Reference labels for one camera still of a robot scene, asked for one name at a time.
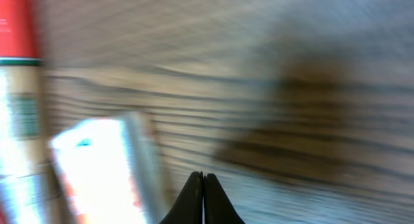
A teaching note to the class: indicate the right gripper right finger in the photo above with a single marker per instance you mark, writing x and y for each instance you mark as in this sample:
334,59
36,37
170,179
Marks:
217,207

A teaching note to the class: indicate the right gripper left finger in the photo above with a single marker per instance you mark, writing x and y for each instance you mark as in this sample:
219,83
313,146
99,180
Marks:
188,207

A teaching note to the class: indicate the small orange tissue pack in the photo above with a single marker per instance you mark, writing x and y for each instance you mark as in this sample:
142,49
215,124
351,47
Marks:
109,170

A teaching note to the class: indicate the red cracker sleeve package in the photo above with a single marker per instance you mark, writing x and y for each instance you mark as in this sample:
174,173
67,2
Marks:
21,145

